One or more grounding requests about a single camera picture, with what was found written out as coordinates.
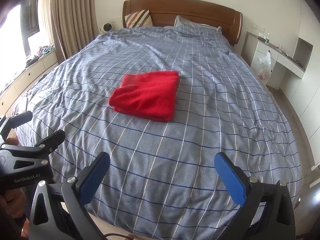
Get white plastic bag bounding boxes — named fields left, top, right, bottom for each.
left=256, top=51, right=272, bottom=80

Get beige pleated curtain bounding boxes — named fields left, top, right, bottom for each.
left=50, top=0, right=99, bottom=63

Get left hand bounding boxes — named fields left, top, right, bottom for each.
left=0, top=137, right=27, bottom=219

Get clutter on window sill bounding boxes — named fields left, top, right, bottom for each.
left=25, top=44, right=55, bottom=68

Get striped throw pillow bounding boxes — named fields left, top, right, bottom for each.
left=125, top=9, right=153, bottom=28

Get brown wooden headboard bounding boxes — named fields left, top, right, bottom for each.
left=122, top=0, right=243, bottom=46

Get white wardrobe cabinets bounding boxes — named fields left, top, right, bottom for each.
left=281, top=2, right=319, bottom=168

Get window with dark frame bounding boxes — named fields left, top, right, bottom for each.
left=20, top=0, right=40, bottom=56

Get white built-in desk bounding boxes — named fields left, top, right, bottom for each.
left=241, top=32, right=305, bottom=90

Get white bed pillow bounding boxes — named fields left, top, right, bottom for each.
left=174, top=15, right=222, bottom=33

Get red knit sweater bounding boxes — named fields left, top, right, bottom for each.
left=109, top=71, right=179, bottom=122

